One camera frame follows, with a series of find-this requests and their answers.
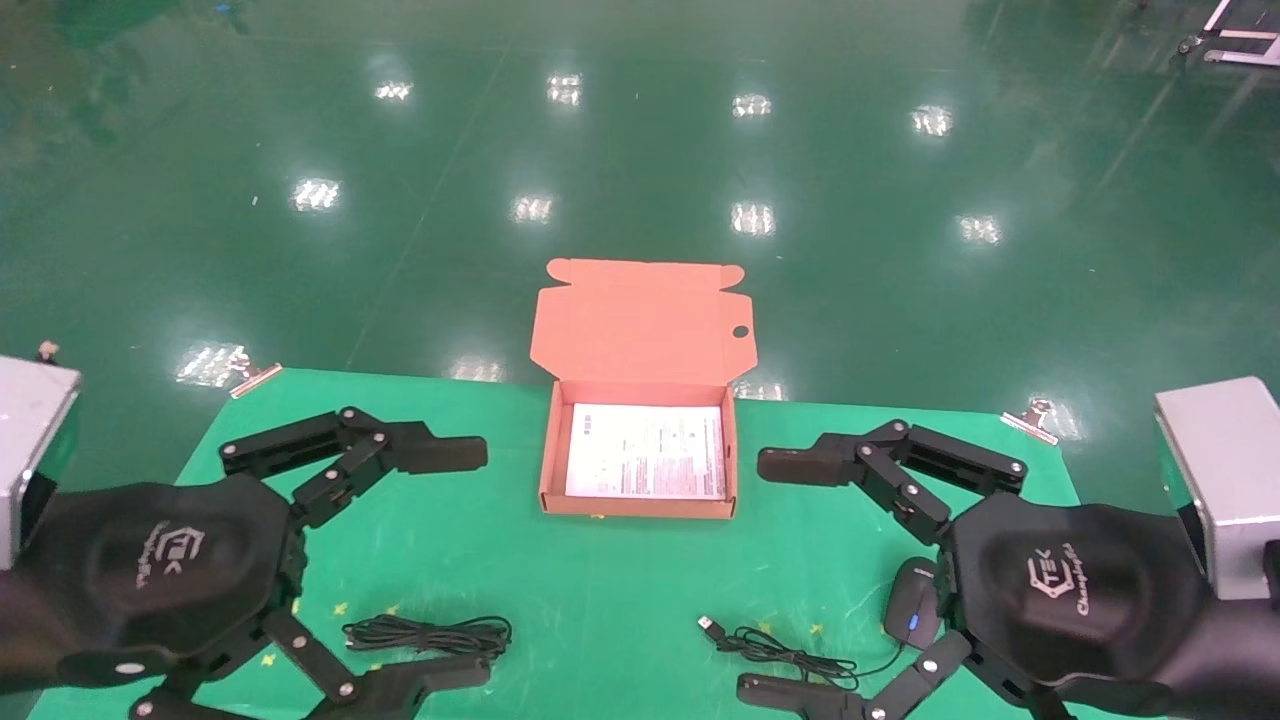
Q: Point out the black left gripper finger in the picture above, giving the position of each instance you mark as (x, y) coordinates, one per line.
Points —
(430, 452)

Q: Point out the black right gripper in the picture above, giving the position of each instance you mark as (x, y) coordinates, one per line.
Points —
(1070, 590)

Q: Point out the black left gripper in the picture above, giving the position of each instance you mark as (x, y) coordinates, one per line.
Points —
(150, 570)

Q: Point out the open brown cardboard box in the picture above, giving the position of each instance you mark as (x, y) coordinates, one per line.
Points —
(640, 330)

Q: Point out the metal binder clip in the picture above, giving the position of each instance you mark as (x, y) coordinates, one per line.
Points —
(255, 380)
(1030, 425)

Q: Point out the white printed instruction sheet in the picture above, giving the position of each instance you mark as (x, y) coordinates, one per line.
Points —
(645, 450)

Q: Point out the green table mat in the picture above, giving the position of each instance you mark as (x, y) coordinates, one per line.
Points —
(600, 600)

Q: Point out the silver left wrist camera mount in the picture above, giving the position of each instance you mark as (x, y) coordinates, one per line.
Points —
(30, 430)

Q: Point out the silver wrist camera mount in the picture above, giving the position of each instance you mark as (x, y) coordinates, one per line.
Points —
(30, 430)
(1220, 470)

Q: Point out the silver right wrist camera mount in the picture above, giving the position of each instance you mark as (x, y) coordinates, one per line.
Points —
(1220, 470)

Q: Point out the white metal frame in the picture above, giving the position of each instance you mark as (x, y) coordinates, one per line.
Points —
(1240, 58)

